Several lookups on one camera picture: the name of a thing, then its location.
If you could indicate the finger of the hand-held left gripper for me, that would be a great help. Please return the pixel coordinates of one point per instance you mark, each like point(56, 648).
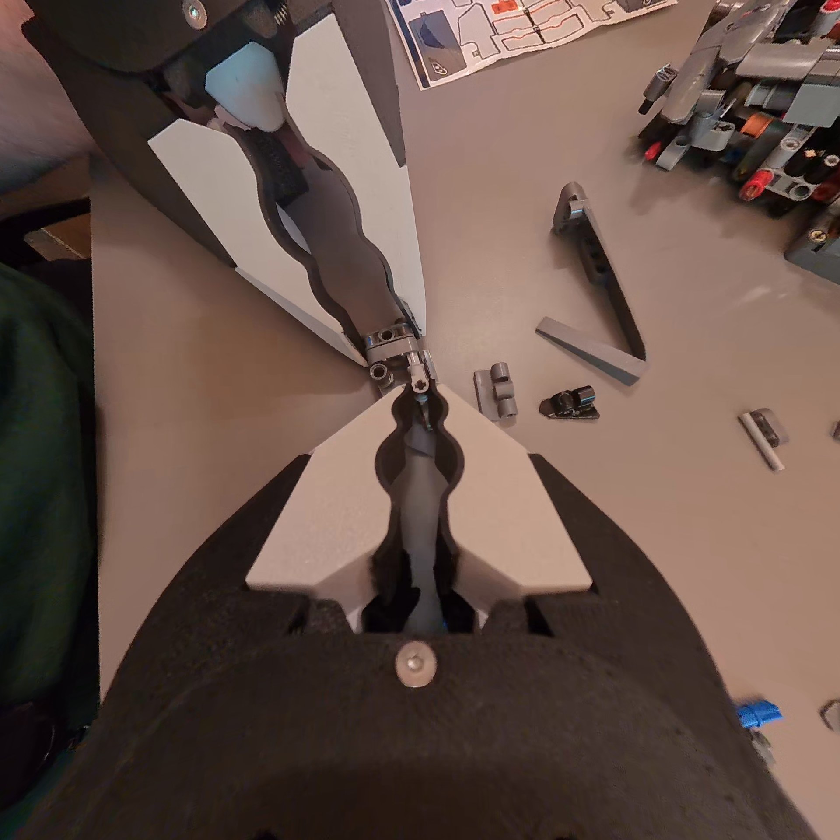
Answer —
point(354, 118)
point(216, 197)

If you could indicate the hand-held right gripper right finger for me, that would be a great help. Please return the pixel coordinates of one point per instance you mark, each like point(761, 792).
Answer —
point(518, 525)

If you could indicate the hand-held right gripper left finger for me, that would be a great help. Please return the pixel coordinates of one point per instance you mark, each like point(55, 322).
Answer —
point(328, 525)

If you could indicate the grey lego panel assembly red pins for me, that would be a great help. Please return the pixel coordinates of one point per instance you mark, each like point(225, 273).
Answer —
point(390, 338)

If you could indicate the long grey lego beam panel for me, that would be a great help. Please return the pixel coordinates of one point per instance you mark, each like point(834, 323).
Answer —
point(594, 262)

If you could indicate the grey black lego car model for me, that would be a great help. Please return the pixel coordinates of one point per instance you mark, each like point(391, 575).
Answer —
point(754, 98)

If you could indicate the black lego clip piece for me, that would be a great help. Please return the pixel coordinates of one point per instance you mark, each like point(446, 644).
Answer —
point(568, 403)

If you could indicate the grey lego panel with connector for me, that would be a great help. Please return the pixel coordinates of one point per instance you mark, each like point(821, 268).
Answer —
point(495, 390)

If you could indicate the long grey lego wedge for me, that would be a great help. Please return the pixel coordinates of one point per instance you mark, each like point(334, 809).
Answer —
point(590, 351)

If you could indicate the white lego sticker sheet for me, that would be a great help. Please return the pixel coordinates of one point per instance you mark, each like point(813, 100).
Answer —
point(525, 33)

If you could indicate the white bar grey lego piece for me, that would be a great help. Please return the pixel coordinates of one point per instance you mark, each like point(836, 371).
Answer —
point(764, 436)

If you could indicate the blue lego pin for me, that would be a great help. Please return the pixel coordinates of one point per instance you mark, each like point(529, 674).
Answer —
point(758, 714)

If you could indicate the black lego axle connector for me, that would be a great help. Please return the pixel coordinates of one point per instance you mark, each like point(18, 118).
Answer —
point(828, 705)

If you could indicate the person's left hand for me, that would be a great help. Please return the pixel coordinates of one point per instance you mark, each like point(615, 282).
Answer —
point(33, 118)

